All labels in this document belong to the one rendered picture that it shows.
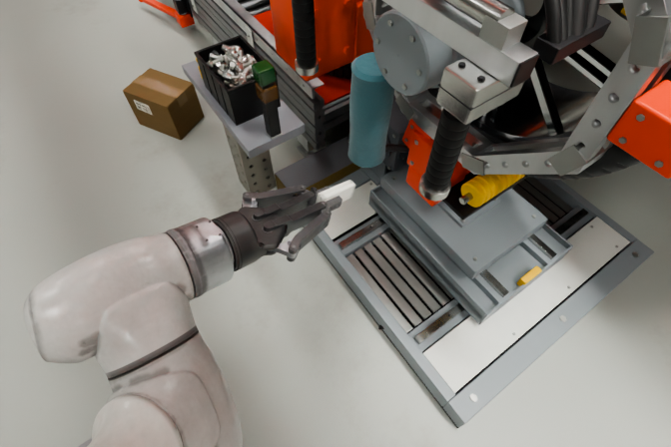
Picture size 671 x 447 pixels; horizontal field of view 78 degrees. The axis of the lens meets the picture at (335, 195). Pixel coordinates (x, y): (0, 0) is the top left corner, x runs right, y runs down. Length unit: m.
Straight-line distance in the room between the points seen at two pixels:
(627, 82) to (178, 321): 0.60
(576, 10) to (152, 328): 0.54
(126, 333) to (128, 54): 1.99
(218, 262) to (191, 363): 0.11
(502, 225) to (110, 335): 1.04
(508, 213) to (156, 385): 1.06
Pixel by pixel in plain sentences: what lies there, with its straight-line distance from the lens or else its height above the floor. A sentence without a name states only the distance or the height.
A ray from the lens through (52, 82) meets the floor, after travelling 2.37.
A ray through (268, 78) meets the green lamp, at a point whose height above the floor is 0.64.
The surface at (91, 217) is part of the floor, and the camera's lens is 1.71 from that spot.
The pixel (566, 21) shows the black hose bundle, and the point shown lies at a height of 0.99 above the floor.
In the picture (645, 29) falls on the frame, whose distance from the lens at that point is 0.61.
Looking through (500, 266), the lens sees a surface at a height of 0.15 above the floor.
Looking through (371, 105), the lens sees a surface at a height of 0.68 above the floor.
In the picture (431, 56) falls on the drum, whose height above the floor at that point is 0.88.
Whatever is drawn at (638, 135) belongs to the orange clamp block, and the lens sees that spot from 0.66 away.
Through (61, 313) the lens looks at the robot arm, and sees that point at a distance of 0.49.
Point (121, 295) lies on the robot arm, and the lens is 0.49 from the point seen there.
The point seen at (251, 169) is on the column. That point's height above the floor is 0.15.
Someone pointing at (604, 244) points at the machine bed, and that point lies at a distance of 1.57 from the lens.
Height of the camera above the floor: 1.23
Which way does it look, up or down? 53 degrees down
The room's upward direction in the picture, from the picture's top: straight up
